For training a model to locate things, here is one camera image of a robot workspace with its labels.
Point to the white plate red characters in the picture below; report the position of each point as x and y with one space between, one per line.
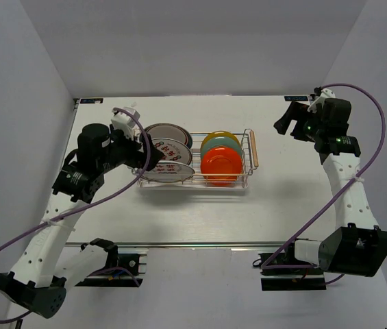
169 172

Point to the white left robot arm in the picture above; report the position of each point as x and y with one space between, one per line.
37 282

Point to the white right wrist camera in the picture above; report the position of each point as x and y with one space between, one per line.
319 97

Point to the white plate coloured circles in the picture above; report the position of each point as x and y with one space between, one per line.
173 150

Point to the metal wire dish rack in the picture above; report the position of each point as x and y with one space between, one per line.
249 164

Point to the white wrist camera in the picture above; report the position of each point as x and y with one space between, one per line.
319 97
123 122

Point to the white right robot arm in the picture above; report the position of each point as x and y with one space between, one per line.
357 246

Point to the yellow plate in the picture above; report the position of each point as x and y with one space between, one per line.
218 134

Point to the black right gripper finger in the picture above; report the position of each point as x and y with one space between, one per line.
299 132
290 114

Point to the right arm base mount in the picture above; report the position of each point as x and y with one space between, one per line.
303 279

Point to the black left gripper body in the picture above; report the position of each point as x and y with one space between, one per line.
124 150

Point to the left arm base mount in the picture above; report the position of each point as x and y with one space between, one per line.
129 273

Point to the orange plate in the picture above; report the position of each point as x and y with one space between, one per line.
221 166

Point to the teal plate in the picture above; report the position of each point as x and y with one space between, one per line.
220 141

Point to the right table label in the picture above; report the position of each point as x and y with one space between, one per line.
296 98

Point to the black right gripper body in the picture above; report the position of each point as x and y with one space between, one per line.
314 125

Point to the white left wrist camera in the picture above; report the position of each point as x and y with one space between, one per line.
123 122

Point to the green red rimmed plate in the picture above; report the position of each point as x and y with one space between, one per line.
172 131

